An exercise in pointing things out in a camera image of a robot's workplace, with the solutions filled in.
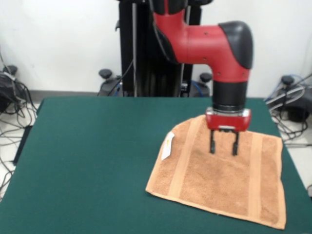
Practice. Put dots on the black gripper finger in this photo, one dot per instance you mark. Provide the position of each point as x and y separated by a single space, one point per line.
212 142
235 143

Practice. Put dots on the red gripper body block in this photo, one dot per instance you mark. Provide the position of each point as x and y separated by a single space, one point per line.
228 120

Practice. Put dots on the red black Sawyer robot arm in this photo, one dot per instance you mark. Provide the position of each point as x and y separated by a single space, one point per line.
207 46

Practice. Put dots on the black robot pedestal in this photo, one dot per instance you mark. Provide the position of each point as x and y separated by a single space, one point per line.
136 48

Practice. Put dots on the tan terry towel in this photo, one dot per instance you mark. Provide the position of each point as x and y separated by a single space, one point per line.
219 180

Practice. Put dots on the dark green table cloth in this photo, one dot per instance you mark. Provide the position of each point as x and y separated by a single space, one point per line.
73 146

